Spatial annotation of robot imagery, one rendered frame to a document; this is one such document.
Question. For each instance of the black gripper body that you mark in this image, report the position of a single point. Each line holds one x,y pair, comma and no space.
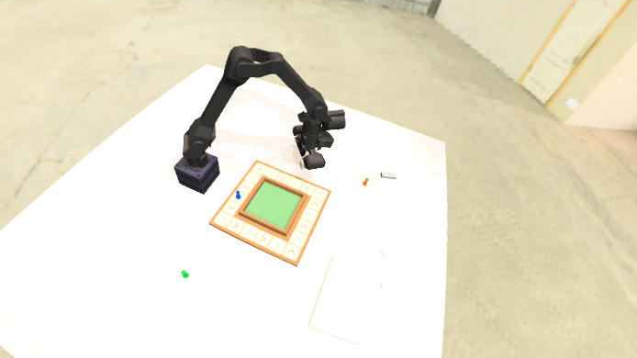
308,143

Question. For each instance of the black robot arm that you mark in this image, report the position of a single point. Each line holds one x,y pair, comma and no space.
239,68

